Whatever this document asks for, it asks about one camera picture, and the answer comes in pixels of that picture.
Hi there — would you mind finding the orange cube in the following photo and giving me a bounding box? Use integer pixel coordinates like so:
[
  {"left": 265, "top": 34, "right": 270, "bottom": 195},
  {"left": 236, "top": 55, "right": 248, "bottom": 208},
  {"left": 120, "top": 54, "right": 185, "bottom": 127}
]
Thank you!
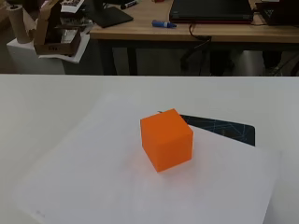
[{"left": 139, "top": 107, "right": 194, "bottom": 174}]

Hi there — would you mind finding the wooden desk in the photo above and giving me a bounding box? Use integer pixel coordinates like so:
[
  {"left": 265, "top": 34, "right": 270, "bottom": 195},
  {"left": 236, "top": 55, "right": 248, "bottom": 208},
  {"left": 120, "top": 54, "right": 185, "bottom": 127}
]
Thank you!
[{"left": 89, "top": 0, "right": 299, "bottom": 77}]

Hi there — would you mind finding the black patterned block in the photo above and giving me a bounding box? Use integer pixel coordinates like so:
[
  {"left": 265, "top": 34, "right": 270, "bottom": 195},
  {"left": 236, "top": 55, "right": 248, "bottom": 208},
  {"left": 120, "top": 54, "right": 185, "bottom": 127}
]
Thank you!
[{"left": 179, "top": 114, "right": 256, "bottom": 147}]

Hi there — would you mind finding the white flat box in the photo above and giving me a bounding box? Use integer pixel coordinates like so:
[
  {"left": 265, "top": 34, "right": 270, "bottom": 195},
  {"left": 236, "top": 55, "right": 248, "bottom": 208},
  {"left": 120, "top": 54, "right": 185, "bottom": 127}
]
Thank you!
[{"left": 11, "top": 89, "right": 283, "bottom": 224}]

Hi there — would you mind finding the blue marker pen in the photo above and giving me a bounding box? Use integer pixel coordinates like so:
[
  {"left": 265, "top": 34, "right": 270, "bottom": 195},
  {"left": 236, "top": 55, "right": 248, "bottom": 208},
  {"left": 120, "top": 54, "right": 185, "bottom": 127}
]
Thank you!
[{"left": 151, "top": 19, "right": 178, "bottom": 30}]

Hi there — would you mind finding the black flat folder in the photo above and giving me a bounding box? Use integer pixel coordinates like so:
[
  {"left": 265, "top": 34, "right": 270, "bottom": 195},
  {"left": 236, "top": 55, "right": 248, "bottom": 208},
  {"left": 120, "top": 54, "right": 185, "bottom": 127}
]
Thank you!
[{"left": 83, "top": 0, "right": 135, "bottom": 29}]

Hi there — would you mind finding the black marker pen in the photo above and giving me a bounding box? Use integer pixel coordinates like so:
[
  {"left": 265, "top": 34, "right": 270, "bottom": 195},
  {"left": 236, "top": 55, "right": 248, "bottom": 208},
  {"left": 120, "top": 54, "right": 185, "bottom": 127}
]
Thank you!
[{"left": 120, "top": 0, "right": 139, "bottom": 10}]

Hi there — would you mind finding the black laptop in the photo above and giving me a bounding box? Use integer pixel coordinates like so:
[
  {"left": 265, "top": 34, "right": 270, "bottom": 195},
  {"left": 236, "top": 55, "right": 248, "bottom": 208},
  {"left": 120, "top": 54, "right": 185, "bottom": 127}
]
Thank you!
[{"left": 168, "top": 0, "right": 254, "bottom": 24}]

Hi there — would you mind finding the brown cardboard box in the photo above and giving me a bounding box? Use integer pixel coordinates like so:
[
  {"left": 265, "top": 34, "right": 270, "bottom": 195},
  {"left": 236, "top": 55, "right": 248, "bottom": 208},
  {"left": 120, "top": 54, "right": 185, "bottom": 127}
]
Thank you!
[{"left": 33, "top": 0, "right": 83, "bottom": 58}]

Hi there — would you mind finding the brown cardboard tube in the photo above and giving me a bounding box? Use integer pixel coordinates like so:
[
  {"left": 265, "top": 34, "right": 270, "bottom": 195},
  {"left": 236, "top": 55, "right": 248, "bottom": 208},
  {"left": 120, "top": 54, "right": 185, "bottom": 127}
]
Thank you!
[{"left": 6, "top": 4, "right": 33, "bottom": 45}]

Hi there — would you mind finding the black case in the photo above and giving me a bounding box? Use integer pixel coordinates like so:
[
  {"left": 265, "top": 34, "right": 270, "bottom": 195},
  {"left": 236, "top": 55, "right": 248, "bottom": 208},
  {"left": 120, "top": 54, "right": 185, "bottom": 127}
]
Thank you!
[{"left": 255, "top": 1, "right": 299, "bottom": 27}]

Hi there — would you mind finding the black cable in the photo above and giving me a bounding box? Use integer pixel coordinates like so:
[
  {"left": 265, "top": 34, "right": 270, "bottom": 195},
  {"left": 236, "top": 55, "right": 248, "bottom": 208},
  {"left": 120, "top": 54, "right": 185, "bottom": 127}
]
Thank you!
[{"left": 179, "top": 22, "right": 213, "bottom": 72}]

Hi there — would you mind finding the white pedestal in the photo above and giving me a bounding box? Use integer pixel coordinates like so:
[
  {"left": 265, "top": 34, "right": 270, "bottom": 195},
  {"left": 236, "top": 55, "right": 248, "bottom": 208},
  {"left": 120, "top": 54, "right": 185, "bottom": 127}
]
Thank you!
[{"left": 6, "top": 32, "right": 92, "bottom": 76}]

